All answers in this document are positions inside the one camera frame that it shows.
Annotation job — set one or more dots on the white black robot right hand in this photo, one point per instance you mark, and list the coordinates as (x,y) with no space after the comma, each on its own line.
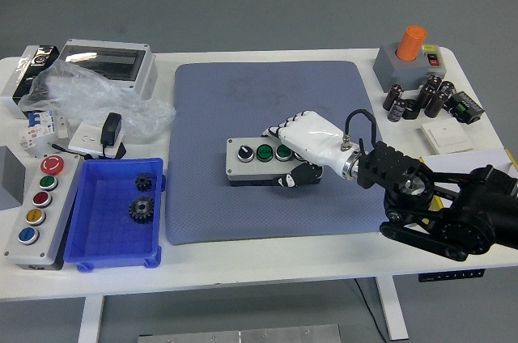
(315,136)

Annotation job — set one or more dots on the grey four-button control box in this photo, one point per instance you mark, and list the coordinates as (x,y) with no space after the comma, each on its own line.
(243,169)

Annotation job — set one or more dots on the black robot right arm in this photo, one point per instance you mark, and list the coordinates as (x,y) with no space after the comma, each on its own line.
(465,205)

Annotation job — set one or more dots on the black desk control panel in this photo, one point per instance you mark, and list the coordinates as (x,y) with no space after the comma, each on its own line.
(451,276)

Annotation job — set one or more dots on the grey five-button control box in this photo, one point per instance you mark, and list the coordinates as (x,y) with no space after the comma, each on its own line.
(24,205)

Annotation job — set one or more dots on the grey block holder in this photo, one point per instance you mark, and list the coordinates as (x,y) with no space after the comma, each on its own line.
(390,68)

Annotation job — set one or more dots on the grey-blue padded mat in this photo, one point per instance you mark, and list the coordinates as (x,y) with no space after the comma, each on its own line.
(226,213)

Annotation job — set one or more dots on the orange cylinder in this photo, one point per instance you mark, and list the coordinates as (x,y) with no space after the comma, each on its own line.
(410,41)

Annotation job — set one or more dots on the black module with green terminal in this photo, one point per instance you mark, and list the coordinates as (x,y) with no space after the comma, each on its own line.
(465,107)

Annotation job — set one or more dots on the white paper booklet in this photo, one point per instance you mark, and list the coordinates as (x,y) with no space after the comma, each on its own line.
(477,159)

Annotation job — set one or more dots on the small black gear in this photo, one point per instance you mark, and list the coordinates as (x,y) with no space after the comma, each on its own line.
(143,182)

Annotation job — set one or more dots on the large black gear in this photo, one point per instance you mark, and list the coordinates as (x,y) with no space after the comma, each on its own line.
(142,208)

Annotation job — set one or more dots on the white table leg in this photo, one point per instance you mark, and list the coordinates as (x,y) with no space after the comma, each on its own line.
(392,310)
(91,318)

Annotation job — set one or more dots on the black power adapter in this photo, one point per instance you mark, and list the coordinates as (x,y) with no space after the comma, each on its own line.
(111,128)

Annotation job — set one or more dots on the blue plastic bin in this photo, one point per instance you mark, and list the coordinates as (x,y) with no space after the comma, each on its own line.
(109,234)

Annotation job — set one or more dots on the clear plastic bag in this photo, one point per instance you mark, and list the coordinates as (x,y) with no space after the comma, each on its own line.
(81,92)

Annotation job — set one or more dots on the white breaker module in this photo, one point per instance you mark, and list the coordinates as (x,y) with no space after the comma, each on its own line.
(62,126)

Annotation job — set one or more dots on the white blue circuit breaker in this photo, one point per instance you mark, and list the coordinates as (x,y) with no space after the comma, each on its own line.
(36,128)

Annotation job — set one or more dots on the white wall switch panel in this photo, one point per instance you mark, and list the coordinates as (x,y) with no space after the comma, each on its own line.
(447,136)

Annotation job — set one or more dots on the white red-black switch box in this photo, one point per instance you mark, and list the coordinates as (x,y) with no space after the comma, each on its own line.
(434,60)

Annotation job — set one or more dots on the grey enclosure with clear lid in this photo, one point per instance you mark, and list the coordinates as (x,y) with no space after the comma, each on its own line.
(105,62)

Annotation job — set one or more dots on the white wall socket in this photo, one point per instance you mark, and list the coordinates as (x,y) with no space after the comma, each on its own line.
(83,136)

